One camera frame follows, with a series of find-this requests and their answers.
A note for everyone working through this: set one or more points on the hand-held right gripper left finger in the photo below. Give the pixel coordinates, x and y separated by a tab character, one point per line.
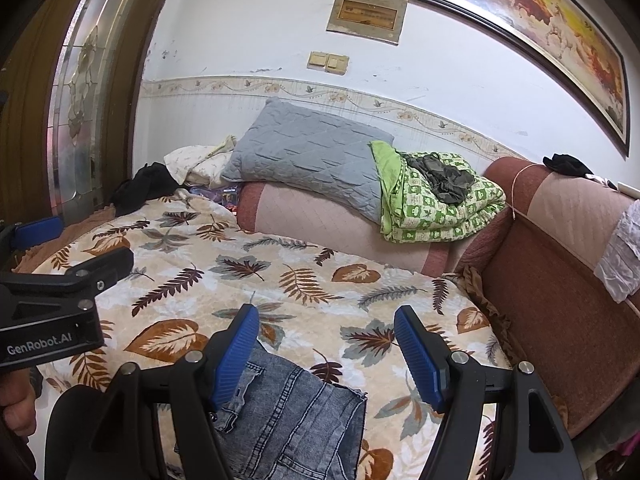
235	355

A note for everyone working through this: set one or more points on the blue denim pants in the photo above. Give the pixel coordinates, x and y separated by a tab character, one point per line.
300	420

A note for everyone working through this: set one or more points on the black cloth heap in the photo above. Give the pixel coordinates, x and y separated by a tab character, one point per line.
145	185

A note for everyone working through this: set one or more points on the green patterned folded quilt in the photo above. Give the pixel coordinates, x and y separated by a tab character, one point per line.
425	217

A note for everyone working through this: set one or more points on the white crumpled cloth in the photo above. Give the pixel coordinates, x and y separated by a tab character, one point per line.
620	255

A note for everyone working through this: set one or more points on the grey quilted pillow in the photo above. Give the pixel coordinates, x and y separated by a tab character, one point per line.
300	155

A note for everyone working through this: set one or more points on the wooden door with glass pane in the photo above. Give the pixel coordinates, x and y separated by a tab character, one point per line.
25	110

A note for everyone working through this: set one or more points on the dark grey crumpled cloth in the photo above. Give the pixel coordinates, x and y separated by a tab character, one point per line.
445	180

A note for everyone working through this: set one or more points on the cream printed pillow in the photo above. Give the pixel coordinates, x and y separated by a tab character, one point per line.
192	160

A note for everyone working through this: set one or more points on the person's left hand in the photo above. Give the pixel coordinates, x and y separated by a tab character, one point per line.
17	410

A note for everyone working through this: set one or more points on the colourful packet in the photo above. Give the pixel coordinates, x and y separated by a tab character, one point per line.
222	192

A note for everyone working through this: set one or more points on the beige wall panel cover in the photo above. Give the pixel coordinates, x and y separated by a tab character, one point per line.
365	12

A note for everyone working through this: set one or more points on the leaf print cream blanket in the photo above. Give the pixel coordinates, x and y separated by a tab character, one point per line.
300	280

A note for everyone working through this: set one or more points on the framed painting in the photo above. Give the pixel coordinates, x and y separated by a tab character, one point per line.
550	15

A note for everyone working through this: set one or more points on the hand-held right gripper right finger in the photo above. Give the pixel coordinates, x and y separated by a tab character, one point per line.
420	355

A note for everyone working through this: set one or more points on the cream wall switch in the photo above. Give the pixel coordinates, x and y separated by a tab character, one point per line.
337	63
317	60

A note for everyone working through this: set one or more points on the white flat device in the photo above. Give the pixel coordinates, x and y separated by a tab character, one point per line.
627	189

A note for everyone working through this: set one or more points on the brown and pink sofa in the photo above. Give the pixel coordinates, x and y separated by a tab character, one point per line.
540	300

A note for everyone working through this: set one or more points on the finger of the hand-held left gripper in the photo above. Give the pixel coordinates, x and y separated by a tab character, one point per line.
40	232
100	267

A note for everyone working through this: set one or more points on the small black cloth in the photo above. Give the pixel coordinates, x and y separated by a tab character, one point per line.
567	165

